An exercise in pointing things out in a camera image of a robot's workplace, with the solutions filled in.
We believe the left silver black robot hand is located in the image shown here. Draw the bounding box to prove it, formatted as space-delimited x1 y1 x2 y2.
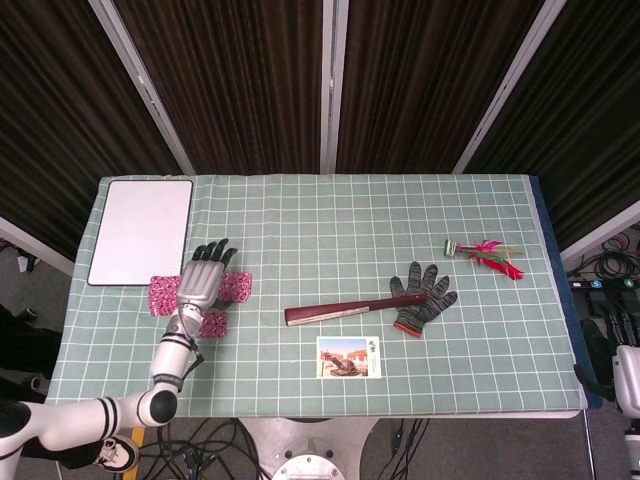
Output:
175 238 239 314

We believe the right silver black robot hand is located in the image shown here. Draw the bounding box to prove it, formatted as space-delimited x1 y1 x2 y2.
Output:
573 299 640 414

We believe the green white grid tablecloth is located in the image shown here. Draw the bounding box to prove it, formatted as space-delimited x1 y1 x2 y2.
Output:
43 173 589 419

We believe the white board with black rim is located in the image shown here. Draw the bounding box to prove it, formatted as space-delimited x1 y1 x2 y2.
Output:
86 179 195 288

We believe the black device with lit buttons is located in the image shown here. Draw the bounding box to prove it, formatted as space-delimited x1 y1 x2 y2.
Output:
567 277 640 303

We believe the dark blue under cloth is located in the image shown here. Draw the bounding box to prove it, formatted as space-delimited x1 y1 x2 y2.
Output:
528 174 599 409

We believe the dark red folded fan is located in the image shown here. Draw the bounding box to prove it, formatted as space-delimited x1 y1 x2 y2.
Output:
284 293 429 328

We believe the photo postcard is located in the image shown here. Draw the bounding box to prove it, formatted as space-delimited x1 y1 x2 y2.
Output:
316 335 383 380

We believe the black office chair base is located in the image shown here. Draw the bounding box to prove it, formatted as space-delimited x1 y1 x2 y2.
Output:
0 303 45 396

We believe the red feather shuttlecock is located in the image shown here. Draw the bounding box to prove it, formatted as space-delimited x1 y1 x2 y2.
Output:
443 238 526 282

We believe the white sneaker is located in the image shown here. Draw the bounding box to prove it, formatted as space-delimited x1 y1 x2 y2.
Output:
93 434 140 472

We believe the brown ribbed partition panel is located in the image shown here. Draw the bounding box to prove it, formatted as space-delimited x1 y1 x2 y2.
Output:
466 0 640 252
111 0 324 176
0 0 184 262
335 0 547 175

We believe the grey striped knit work glove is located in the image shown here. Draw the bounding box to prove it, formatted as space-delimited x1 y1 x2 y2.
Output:
389 260 459 338

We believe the black cable bundle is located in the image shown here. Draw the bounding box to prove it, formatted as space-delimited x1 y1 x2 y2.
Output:
387 418 432 480
564 223 640 281
134 417 262 480

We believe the grey partition post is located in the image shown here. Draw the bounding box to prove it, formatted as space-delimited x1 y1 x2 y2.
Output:
559 199 640 271
0 214 77 277
88 0 197 176
319 0 350 175
451 0 569 175

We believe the silver table pedestal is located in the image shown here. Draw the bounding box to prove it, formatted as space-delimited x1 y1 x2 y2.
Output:
236 417 382 480

